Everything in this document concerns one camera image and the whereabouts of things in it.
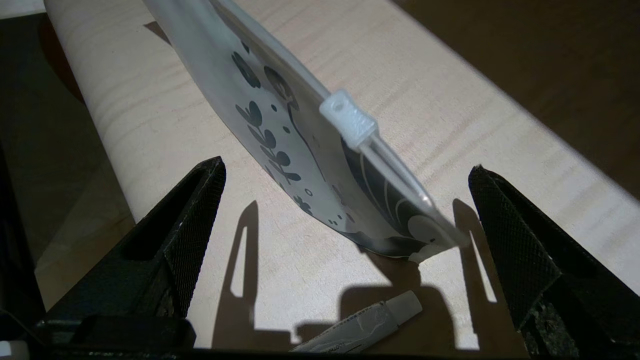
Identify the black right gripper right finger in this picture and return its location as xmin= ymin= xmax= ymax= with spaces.
xmin=468 ymin=164 xmax=640 ymax=359

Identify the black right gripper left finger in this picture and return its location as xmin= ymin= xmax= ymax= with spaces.
xmin=47 ymin=156 xmax=227 ymax=321

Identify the white blue-patterned plastic bag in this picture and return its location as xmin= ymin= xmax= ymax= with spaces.
xmin=142 ymin=0 xmax=471 ymax=264

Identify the small white toothpaste tube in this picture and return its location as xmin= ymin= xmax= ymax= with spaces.
xmin=292 ymin=289 xmax=424 ymax=354

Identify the light wood shelf table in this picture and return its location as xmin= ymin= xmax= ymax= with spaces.
xmin=44 ymin=0 xmax=640 ymax=351

